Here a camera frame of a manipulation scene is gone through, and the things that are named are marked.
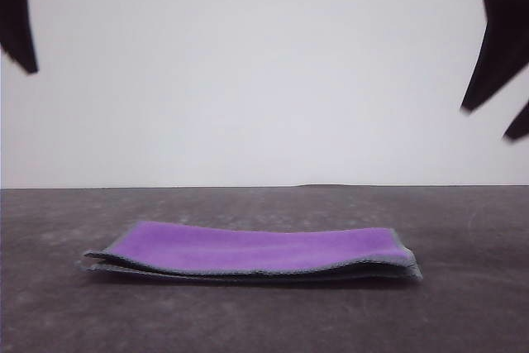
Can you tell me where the grey table cloth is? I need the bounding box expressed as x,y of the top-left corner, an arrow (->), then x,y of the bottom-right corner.
0,183 -> 529,353

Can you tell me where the purple towel with grey hem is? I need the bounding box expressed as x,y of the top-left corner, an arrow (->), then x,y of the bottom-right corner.
75,220 -> 423,284

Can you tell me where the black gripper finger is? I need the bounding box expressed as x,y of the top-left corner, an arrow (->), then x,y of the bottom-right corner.
503,100 -> 529,141
460,0 -> 529,113
0,0 -> 40,75

